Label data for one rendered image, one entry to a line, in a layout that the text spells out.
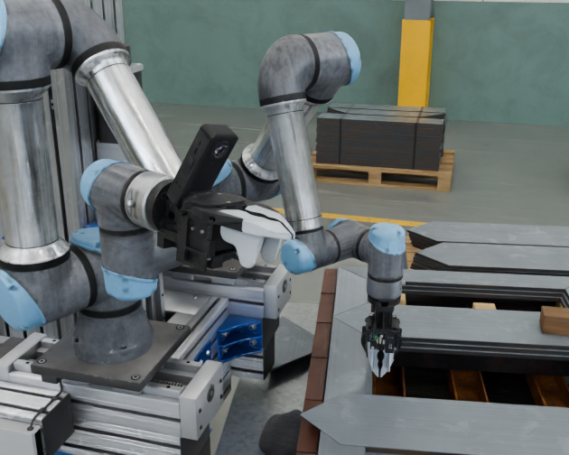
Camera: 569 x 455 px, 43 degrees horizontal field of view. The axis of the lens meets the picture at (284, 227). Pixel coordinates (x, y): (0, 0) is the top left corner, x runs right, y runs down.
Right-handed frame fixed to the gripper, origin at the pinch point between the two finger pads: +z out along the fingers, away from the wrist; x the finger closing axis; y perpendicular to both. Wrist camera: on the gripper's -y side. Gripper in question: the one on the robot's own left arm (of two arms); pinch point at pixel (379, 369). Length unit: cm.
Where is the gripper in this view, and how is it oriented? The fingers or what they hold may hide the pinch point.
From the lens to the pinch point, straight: 168.6
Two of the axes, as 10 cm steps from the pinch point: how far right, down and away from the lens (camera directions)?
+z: 0.0, 9.4, 3.5
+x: 9.9, 0.4, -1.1
